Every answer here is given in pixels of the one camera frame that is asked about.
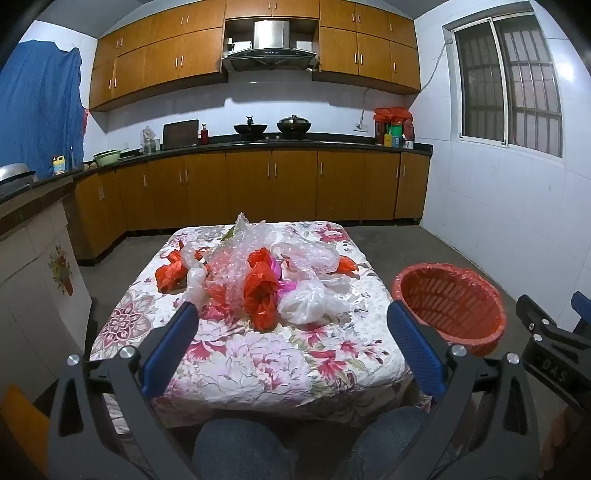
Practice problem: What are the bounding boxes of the red plastic basket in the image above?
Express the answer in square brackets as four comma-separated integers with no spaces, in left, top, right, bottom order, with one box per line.
[392,262,506,357]

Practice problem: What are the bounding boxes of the red bag over condiments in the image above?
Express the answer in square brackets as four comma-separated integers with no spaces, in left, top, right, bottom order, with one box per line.
[373,107,413,123]

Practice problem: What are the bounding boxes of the clear bag with jar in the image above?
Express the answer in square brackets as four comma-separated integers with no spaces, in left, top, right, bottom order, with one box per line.
[141,126,161,155]

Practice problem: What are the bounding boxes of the floral tablecloth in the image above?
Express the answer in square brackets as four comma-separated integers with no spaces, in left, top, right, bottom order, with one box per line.
[89,220,432,428]

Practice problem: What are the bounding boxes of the clear bubble wrap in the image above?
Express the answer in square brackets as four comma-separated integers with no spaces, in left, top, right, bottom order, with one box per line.
[203,212,282,319]
[271,240,343,277]

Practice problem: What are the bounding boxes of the dark cutting board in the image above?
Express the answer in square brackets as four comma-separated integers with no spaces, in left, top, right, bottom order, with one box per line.
[161,119,200,151]

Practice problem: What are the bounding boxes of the clear plastic bag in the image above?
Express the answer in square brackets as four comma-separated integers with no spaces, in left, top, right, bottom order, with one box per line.
[277,276,354,325]

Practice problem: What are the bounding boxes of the wooden base cabinets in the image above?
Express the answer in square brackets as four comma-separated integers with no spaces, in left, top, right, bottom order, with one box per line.
[74,134,434,266]

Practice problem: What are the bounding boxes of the white twisted plastic bag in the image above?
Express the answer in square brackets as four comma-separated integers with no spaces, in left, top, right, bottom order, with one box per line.
[179,240,208,306]

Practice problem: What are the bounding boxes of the black lidded wok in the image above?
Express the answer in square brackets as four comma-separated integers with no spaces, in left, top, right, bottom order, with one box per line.
[276,114,312,134]

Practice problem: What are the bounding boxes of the blue curtain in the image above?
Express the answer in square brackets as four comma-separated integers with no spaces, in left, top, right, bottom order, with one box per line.
[0,39,88,181]

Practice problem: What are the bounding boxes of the magenta plastic bag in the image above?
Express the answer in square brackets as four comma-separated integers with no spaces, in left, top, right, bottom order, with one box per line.
[269,257,298,294]

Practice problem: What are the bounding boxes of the barred window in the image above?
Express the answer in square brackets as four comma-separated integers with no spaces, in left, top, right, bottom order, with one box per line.
[443,13,565,160]

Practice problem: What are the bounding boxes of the wooden wall cabinet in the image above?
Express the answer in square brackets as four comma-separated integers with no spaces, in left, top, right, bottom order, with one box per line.
[89,0,230,112]
[318,0,422,95]

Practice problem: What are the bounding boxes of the steel range hood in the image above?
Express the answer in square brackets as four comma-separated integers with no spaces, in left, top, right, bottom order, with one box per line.
[221,18,320,72]

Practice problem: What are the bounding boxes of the person's left leg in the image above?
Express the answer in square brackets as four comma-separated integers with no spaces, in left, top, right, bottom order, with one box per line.
[193,418,298,480]

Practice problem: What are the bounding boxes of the black wok with handle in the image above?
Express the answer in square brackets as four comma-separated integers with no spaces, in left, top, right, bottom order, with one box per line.
[233,116,269,136]

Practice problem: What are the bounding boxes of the orange wooden stool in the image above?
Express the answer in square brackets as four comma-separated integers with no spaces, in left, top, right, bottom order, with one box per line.
[0,385,51,462]

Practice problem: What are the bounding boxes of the white tiled counter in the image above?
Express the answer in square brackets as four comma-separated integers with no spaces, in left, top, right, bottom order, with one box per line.
[0,174,93,384]

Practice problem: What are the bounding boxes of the person's right hand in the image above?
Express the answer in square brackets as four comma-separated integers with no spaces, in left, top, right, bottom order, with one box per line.
[549,408,583,468]

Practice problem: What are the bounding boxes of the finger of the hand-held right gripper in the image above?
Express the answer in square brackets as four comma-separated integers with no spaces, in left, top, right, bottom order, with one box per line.
[571,291,591,342]
[516,294,562,345]

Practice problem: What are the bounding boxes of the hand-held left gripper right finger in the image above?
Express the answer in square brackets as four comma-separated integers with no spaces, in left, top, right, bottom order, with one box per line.
[387,299,541,480]

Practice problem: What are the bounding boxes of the metal basin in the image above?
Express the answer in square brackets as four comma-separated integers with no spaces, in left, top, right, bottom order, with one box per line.
[0,164,37,185]

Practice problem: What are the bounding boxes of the group of condiment bottles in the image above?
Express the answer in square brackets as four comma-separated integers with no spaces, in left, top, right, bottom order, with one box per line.
[375,117,415,148]

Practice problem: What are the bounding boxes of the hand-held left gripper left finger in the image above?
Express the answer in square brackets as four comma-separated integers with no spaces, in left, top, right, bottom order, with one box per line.
[46,301,200,480]

